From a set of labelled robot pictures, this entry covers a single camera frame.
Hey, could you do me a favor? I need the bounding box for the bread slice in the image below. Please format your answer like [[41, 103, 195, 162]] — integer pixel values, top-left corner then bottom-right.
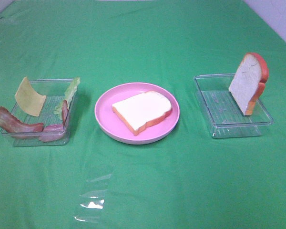
[[229, 52, 269, 116], [112, 91, 173, 136]]

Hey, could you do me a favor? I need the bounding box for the green lettuce leaf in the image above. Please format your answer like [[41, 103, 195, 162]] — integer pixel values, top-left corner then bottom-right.
[[54, 77, 80, 115]]

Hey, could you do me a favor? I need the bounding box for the pink bacon strip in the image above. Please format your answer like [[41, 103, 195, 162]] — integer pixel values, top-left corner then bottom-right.
[[39, 100, 69, 143]]

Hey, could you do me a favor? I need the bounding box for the dark bacon strip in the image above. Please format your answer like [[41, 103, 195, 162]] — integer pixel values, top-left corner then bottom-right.
[[0, 106, 43, 133]]

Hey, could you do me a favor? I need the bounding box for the pink round plate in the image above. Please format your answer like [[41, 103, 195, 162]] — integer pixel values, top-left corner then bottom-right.
[[94, 82, 180, 145]]

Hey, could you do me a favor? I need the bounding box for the green tablecloth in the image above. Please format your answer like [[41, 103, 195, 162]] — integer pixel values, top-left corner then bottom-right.
[[0, 0, 286, 229]]

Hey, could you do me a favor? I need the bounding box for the clear right plastic tray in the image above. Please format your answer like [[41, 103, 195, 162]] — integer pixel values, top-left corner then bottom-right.
[[194, 73, 273, 138]]

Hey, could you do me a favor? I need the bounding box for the clear plastic tray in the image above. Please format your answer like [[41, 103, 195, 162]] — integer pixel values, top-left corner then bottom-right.
[[194, 73, 273, 138], [0, 79, 77, 147]]

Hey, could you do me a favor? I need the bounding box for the clear left plastic tray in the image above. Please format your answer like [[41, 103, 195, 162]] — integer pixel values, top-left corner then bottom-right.
[[0, 79, 77, 147]]

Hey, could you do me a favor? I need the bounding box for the clear plastic film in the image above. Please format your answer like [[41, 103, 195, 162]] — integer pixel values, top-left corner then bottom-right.
[[72, 164, 113, 229]]

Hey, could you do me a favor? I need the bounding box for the yellow cheese slice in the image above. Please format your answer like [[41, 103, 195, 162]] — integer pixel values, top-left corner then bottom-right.
[[14, 77, 46, 117]]

